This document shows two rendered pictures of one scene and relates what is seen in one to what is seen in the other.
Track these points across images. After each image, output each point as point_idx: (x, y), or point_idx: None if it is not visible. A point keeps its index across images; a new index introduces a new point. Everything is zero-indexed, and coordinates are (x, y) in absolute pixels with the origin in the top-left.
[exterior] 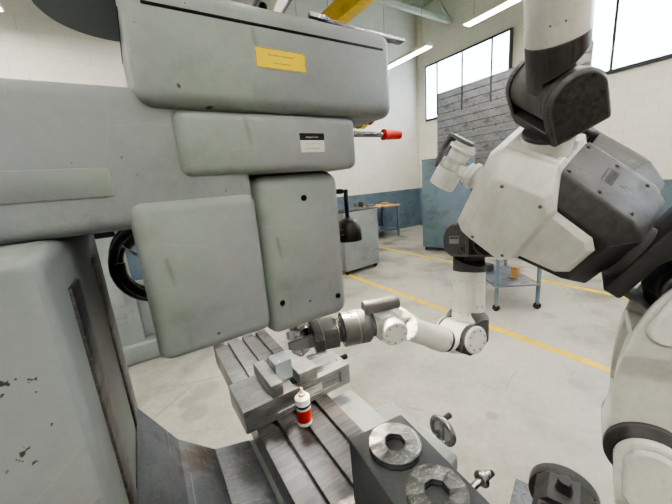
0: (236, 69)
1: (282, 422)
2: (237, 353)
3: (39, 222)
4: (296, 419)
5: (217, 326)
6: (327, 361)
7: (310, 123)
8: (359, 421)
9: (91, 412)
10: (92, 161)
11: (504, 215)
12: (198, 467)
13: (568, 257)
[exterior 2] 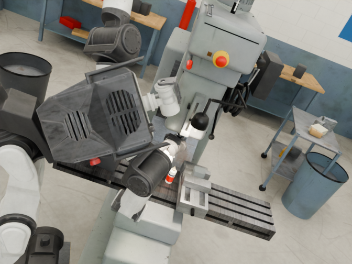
0: (195, 20)
1: (176, 177)
2: (250, 203)
3: None
4: (173, 180)
5: None
6: (190, 197)
7: None
8: (156, 212)
9: (158, 78)
10: None
11: (117, 104)
12: (178, 155)
13: (81, 121)
